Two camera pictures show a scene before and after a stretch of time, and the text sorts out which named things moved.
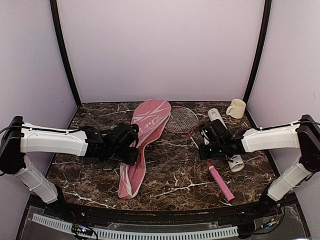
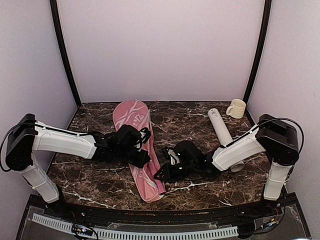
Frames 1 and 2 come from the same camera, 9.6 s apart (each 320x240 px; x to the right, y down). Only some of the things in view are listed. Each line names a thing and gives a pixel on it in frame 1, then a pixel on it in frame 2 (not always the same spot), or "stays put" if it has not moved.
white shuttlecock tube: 236,163 stays put
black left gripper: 131,160 stays put
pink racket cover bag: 149,117 → 147,178
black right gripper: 203,154 → 167,168
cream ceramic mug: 237,109 stays put
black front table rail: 165,216 stays put
